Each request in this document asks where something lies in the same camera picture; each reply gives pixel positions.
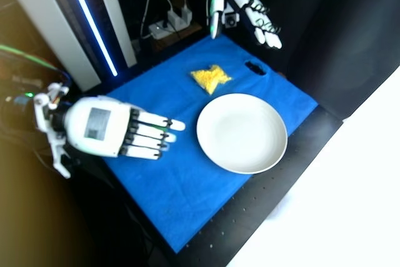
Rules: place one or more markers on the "yellow packet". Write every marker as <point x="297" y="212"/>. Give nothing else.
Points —
<point x="211" y="77"/>

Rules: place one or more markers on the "white round plate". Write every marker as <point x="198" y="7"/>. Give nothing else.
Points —
<point x="242" y="134"/>

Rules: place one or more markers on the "white plug adapter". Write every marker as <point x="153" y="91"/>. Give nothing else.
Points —
<point x="179" y="17"/>

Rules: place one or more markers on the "small black object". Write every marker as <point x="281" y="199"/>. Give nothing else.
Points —
<point x="255" y="68"/>

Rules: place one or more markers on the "white power strip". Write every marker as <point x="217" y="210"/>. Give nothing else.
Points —
<point x="159" y="29"/>

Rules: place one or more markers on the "blue cloth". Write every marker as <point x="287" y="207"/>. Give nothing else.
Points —
<point x="175" y="179"/>

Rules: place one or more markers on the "white column with blue light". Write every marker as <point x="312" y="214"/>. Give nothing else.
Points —
<point x="40" y="23"/>

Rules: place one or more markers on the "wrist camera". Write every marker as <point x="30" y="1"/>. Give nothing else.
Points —
<point x="232" y="20"/>

